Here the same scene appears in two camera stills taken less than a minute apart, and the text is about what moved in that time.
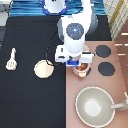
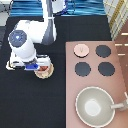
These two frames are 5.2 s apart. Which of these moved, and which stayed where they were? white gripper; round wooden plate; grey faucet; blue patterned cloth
Moved: white gripper
Stayed: grey faucet; round wooden plate; blue patterned cloth
